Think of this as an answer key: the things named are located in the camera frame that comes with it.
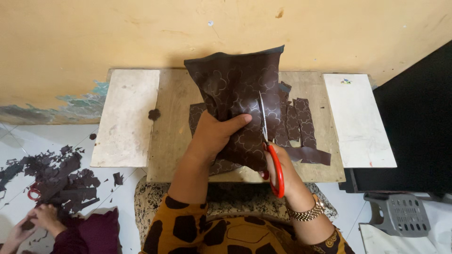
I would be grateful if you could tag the person's left hand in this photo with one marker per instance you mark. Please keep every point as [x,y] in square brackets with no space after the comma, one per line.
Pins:
[212,136]

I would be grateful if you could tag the person's right hand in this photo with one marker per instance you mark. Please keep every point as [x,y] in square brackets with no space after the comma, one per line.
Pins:
[291,173]

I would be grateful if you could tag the person's right fingers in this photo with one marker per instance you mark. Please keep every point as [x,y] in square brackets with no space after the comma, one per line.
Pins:
[269,163]

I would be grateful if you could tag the large brown patterned fabric sheet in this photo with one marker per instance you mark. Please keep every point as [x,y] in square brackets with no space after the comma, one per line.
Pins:
[233,84]

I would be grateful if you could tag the plain brown fabric strip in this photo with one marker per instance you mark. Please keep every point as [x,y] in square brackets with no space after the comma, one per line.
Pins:
[310,155]

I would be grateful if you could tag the brown patterned fabric strip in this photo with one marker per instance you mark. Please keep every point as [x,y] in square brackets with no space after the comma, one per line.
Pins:
[306,123]
[195,116]
[292,123]
[282,116]

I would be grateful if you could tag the gold wristwatch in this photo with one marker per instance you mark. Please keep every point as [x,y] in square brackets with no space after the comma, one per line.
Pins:
[306,213]

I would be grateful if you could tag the orange brown-patched garment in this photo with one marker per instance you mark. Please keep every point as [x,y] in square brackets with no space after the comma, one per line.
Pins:
[219,232]

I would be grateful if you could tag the white board panel with sticker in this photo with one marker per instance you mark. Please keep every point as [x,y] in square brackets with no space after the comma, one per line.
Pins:
[356,123]

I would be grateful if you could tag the low wooden table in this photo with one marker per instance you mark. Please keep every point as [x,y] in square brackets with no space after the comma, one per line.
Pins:
[173,134]

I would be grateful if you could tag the brown flower-shaped fabric cutout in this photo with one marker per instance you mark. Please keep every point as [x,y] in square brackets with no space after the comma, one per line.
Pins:
[154,114]

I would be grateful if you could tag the grey plastic stool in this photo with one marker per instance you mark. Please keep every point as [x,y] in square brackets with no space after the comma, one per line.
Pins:
[397,215]

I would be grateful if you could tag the black cabinet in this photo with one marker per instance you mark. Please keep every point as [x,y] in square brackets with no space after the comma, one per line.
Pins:
[413,127]

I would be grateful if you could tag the stained white board panel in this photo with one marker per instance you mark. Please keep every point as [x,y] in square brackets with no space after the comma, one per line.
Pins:
[125,116]

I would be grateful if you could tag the brown fabric scrap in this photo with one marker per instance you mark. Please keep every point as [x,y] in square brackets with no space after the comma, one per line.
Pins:
[117,179]

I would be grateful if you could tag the small round brown scrap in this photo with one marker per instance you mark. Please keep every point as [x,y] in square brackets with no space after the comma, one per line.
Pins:
[92,136]

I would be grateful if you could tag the maroon cloth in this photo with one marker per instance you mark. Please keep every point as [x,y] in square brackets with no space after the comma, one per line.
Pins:
[100,231]

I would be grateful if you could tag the pile of brown fabric scraps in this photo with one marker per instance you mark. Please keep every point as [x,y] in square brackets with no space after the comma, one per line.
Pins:
[67,180]

